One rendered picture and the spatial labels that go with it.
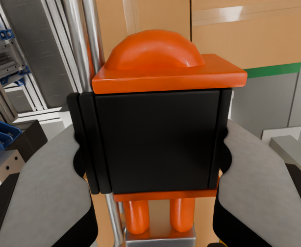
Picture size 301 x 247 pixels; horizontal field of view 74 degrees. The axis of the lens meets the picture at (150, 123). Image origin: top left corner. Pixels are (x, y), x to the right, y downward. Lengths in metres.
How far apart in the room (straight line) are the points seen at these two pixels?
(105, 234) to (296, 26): 0.98
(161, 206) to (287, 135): 1.76
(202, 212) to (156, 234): 0.47
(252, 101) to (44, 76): 1.39
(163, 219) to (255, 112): 1.54
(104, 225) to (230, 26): 0.80
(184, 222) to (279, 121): 1.69
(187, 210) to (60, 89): 1.17
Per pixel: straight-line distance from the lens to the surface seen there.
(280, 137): 1.89
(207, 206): 0.64
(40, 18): 1.23
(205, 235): 0.76
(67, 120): 0.89
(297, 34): 0.97
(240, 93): 1.58
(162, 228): 0.20
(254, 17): 0.88
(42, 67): 1.28
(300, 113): 1.91
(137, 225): 0.19
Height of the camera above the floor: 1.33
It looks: 61 degrees down
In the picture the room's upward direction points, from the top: 177 degrees clockwise
